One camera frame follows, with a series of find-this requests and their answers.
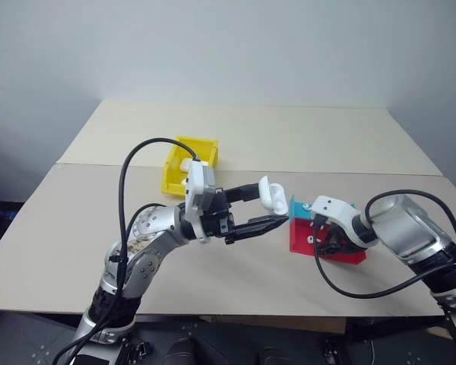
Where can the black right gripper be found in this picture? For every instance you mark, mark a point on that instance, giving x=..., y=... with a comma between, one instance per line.
x=340, y=236

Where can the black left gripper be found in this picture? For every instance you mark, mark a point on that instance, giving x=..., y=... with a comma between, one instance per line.
x=217, y=213

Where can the white earbud case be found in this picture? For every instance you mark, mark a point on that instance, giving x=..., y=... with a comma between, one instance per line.
x=270, y=195
x=183, y=165

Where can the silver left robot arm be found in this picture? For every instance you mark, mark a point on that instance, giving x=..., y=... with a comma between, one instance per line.
x=152, y=228

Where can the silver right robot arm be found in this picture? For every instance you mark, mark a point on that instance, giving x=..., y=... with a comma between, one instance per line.
x=406, y=224

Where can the yellow plastic bin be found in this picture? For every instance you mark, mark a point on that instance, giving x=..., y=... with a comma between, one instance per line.
x=175, y=167

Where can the white earbud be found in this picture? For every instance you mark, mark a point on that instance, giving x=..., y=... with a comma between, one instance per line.
x=306, y=206
x=310, y=239

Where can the red plastic tray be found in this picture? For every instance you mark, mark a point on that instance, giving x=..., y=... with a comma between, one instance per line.
x=300, y=237

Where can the blue plastic tray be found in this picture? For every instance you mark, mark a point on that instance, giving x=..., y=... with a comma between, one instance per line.
x=298, y=209

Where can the dark rounded shape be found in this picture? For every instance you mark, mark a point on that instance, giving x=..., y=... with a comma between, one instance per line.
x=182, y=351

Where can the black box with blue parts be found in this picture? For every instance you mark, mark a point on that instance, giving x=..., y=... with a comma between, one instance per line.
x=2, y=228

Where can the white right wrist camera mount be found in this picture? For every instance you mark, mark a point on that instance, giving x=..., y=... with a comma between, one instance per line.
x=331, y=209

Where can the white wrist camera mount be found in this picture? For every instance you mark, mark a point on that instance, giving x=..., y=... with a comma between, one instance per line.
x=196, y=182
x=331, y=209

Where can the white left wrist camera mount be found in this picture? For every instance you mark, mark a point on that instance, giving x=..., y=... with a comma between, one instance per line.
x=196, y=182

